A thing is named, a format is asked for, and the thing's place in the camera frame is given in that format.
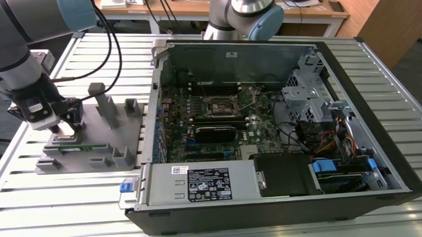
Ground grey parts rack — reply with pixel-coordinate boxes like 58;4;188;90
35;83;148;175

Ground green motherboard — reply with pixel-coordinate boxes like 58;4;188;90
158;82;287;163

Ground black cable brass plug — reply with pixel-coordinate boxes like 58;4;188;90
49;2;116;82

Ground wooden cabinet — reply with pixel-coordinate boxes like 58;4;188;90
335;0;422;69

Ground black graphics card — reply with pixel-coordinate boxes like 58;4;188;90
194;126;236;143

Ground black PC case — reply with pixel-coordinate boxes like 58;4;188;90
124;39;422;237

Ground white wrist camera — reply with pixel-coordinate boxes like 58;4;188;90
19;97;63;131

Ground blue case latch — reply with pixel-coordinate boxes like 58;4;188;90
120;181;136;194

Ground white box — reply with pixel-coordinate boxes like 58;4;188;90
100;0;128;9

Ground silver latch handle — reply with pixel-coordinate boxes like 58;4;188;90
256;171;267;190

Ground blue disk carrier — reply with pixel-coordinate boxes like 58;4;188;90
311;158;377;176

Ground silver chipset heatsink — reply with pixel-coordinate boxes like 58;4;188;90
239;145;259;160

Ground metal drive cage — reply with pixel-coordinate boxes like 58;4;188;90
282;55;334;124

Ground CPU socket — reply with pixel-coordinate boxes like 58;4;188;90
204;96;239;116

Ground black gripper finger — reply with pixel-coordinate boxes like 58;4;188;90
62;98;87;132
7;101;60;134

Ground black expansion slot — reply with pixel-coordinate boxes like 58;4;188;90
184;152;228;160

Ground black plastic shroud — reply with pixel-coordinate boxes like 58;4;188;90
252;152;323;198

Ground grey power supply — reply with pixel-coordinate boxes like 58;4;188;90
144;160;262;207

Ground black camera cable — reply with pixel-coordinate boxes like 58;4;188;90
64;24;123;103

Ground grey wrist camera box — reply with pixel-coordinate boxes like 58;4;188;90
29;50;55;75

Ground black RAM slot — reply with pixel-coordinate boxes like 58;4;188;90
190;88;242;95
190;82;240;88
194;121;248;128
194;116;247;122

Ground yellow red power wires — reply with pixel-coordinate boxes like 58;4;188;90
318;116;361;158

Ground green RAM stick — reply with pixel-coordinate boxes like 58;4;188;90
44;144;110;152

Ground wooden desk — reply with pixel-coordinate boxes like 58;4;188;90
94;0;350;38

